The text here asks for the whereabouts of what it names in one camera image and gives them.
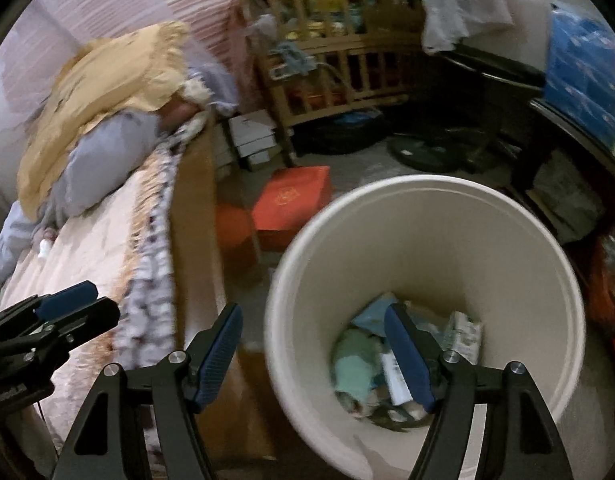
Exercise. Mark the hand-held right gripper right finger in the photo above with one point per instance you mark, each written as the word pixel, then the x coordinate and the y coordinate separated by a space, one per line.
pixel 407 360

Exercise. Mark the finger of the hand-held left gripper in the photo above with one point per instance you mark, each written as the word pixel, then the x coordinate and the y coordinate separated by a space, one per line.
pixel 87 320
pixel 67 299

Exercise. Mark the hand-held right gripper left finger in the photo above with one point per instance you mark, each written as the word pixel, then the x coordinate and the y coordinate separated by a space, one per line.
pixel 217 355

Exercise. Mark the green fuzzy sock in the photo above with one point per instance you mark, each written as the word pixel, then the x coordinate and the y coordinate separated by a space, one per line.
pixel 355 365

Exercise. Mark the blue snack packet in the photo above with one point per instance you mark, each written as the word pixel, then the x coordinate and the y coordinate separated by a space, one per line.
pixel 372 315

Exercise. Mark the white green milk carton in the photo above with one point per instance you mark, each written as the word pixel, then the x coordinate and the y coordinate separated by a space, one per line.
pixel 462 332

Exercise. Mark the cream plastic bin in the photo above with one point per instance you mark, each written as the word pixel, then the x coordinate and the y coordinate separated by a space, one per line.
pixel 437 240

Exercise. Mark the pink bedspread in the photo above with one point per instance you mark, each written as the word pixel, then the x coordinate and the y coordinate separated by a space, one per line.
pixel 87 260

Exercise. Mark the white bottle pink cap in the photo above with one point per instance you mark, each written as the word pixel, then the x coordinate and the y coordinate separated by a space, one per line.
pixel 44 249

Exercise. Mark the plaid bed sheet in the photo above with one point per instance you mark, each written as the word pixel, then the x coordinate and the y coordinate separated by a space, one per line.
pixel 147 260

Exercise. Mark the orange stool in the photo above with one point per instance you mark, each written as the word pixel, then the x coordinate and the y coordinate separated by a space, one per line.
pixel 235 235

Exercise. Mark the grey quilt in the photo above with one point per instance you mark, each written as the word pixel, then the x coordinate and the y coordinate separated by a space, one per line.
pixel 112 155

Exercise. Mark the red cardboard box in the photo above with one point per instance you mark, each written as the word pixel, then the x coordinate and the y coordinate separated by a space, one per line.
pixel 292 200

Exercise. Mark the yellow blanket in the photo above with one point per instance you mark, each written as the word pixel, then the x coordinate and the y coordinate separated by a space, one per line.
pixel 87 95

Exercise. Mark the black fan base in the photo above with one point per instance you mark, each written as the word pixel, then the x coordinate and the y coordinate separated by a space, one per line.
pixel 427 152

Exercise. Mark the black round bag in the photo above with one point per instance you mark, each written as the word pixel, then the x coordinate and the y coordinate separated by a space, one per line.
pixel 337 135

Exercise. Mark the black table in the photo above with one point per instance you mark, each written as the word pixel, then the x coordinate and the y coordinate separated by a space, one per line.
pixel 487 67

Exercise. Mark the wooden crib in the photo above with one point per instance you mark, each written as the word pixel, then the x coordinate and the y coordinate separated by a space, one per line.
pixel 312 55

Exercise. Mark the blue wrapped package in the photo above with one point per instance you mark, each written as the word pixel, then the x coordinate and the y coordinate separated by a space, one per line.
pixel 582 75

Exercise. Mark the white plastic bag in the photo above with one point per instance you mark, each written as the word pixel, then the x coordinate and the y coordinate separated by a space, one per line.
pixel 452 10

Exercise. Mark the white foam box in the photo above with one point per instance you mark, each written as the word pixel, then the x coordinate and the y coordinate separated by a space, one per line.
pixel 530 25

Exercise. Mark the wooden bed frame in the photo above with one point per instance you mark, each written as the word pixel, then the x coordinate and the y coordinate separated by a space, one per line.
pixel 192 200

